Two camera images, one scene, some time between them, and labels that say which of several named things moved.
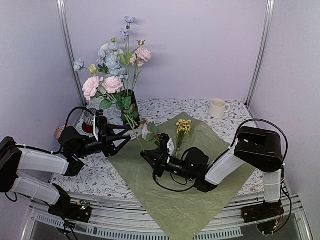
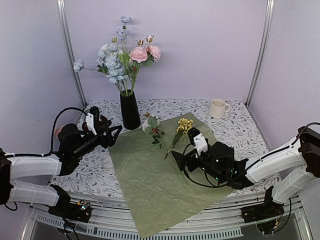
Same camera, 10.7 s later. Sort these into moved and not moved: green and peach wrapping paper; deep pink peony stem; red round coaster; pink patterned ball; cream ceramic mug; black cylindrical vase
Moved: red round coaster; green and peach wrapping paper; deep pink peony stem
Not moved: pink patterned ball; cream ceramic mug; black cylindrical vase
